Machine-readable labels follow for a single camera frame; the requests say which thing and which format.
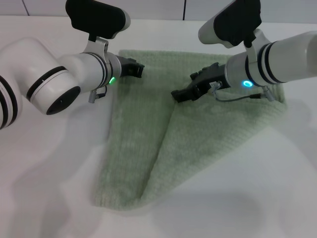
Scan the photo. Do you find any arm connector cable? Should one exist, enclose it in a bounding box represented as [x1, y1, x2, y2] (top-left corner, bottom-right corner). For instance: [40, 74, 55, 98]
[210, 81, 273, 102]
[88, 83, 107, 104]

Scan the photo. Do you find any right arm connector cable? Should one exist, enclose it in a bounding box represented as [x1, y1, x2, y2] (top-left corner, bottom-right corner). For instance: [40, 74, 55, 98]
[210, 81, 273, 102]

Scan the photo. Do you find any green terry towel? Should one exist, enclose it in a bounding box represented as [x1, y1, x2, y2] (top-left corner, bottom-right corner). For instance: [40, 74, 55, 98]
[93, 49, 289, 208]

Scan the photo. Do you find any left wrist camera housing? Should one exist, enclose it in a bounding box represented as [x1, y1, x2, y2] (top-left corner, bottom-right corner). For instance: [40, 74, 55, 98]
[65, 0, 132, 42]

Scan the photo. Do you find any left silver camera bracket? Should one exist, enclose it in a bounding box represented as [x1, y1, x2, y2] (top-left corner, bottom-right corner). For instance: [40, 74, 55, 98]
[83, 36, 109, 60]

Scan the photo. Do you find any left arm connector cable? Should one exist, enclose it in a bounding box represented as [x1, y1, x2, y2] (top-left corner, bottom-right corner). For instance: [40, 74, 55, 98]
[88, 83, 107, 104]

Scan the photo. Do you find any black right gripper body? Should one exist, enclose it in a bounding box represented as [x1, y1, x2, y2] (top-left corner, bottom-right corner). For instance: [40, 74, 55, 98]
[194, 63, 228, 96]

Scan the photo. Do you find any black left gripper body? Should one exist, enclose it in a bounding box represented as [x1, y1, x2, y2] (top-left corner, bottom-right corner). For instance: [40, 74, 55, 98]
[115, 56, 136, 79]

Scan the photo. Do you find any silver camera bracket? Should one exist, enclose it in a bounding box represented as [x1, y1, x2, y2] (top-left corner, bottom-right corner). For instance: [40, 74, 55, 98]
[244, 28, 272, 62]
[83, 36, 109, 60]

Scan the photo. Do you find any right silver camera bracket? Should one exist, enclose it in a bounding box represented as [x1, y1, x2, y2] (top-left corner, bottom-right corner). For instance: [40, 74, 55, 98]
[244, 28, 272, 62]

